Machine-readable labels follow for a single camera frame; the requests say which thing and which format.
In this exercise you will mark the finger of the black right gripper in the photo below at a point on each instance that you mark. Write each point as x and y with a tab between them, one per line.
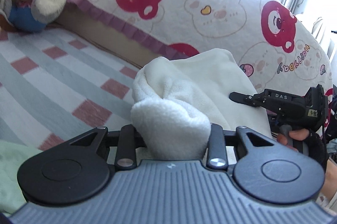
242	99

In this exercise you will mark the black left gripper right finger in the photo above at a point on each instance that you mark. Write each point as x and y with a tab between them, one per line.
243	140

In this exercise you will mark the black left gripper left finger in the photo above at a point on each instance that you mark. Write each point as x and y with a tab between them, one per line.
99	140

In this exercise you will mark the white fleece garment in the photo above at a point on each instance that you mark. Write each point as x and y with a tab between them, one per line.
177	101

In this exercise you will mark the person's right hand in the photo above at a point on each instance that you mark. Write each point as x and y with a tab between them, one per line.
299	135

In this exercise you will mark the light green garment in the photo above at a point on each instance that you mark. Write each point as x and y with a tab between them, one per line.
12	157

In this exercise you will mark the checkered pink grey rug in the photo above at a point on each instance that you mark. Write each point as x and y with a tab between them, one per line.
55	86

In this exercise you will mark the bear print bed quilt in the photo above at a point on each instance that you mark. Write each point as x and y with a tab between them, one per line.
266	39

